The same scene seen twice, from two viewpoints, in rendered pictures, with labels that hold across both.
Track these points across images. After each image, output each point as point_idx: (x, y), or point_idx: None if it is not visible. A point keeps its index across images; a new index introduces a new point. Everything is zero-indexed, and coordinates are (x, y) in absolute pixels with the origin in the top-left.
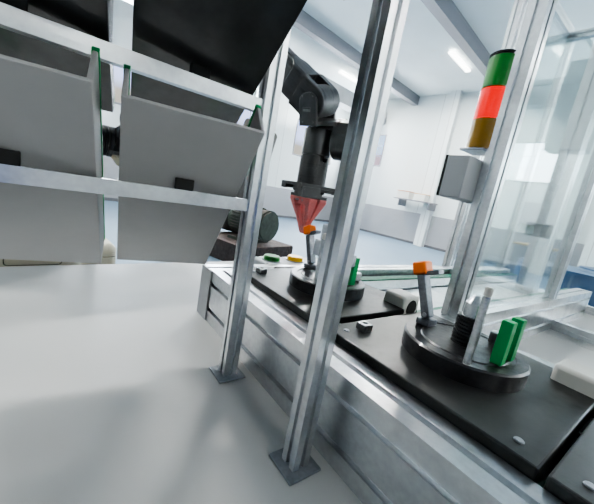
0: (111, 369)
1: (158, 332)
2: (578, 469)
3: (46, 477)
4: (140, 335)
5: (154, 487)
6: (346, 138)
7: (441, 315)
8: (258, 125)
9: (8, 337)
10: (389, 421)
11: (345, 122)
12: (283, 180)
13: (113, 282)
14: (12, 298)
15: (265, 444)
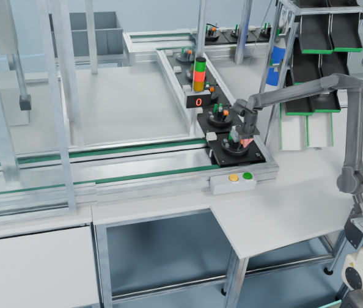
0: (291, 158)
1: (285, 170)
2: (226, 104)
3: None
4: (289, 169)
5: (275, 137)
6: (264, 87)
7: (197, 135)
8: None
9: (321, 170)
10: None
11: (246, 101)
12: (259, 132)
13: (315, 205)
14: (338, 190)
15: None
